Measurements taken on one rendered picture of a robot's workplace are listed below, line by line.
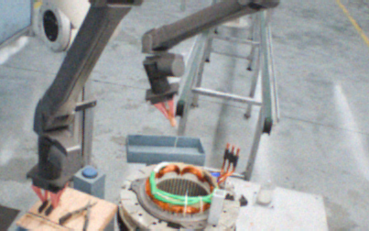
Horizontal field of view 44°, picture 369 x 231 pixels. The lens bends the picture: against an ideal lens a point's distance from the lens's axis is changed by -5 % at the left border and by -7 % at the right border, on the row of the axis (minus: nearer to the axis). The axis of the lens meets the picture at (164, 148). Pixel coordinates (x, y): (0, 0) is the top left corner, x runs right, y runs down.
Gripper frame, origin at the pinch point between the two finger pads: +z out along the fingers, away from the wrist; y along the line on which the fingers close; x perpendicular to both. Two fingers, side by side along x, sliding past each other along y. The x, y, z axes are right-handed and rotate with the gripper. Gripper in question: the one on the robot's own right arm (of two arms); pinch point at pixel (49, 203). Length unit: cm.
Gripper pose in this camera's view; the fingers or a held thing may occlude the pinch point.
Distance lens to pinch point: 120.9
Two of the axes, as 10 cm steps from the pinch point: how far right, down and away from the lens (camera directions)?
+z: -1.3, 8.5, 5.0
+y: 9.4, 2.7, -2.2
